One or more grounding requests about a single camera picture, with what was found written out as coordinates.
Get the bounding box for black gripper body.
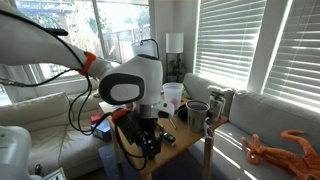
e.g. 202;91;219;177
138;118;162;150

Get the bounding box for wooden block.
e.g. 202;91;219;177
162;136;176;146

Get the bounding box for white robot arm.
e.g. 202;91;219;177
0;2;174;122

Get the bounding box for orange plush octopus toy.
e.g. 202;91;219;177
241;130;320;180

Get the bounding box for metal spoon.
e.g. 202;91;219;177
169;119;177;130

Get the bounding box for blue box on sofa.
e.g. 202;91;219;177
93;120;112;142

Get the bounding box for black round object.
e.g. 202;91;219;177
177;105;188;121

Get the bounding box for wooden side table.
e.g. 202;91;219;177
99;102;228;180

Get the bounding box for translucent white plastic cup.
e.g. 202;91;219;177
163;82;183;109

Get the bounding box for red object on sofa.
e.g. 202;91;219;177
90;115;101;124

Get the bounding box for grey plastic cup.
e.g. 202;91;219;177
186;100;209;133

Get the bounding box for potted plant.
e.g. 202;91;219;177
167;53;185;82

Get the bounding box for clear snack bag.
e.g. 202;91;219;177
209;91;225;121

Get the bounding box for white leather sofa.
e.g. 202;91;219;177
0;92;105;179

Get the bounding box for white arched lamp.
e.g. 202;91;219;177
131;39;159;59

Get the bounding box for grey fabric sofa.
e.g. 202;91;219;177
183;73;320;180

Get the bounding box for wrist camera with orange mount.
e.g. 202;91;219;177
112;108;140;144

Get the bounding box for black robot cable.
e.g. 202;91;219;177
0;9;148;172

